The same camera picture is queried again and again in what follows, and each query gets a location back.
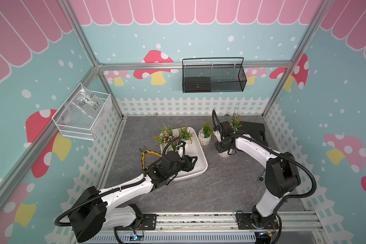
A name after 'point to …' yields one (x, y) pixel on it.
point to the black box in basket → (197, 84)
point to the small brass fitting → (155, 114)
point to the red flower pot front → (185, 134)
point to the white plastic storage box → (195, 149)
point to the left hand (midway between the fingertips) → (193, 160)
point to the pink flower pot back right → (236, 121)
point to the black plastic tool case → (256, 130)
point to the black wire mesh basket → (213, 74)
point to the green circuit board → (134, 237)
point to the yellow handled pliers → (144, 151)
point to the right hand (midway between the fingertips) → (220, 146)
